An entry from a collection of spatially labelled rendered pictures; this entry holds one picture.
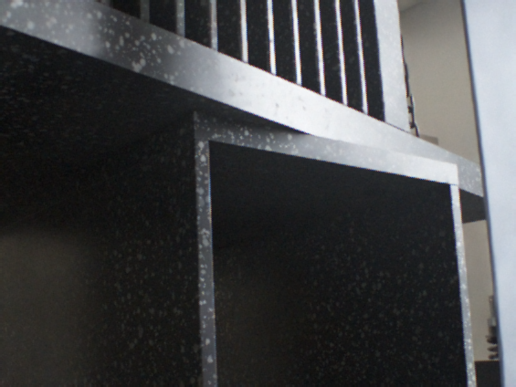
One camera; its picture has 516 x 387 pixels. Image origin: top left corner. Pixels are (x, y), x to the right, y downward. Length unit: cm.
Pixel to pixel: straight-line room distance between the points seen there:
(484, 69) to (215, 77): 15
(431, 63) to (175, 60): 241
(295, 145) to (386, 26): 18
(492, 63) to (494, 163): 6
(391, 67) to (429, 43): 220
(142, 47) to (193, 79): 4
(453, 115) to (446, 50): 23
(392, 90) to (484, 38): 21
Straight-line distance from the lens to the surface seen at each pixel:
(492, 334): 134
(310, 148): 53
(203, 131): 48
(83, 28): 41
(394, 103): 65
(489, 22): 45
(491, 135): 43
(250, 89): 49
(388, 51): 66
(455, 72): 276
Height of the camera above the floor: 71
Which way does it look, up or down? 13 degrees up
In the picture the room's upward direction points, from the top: 3 degrees counter-clockwise
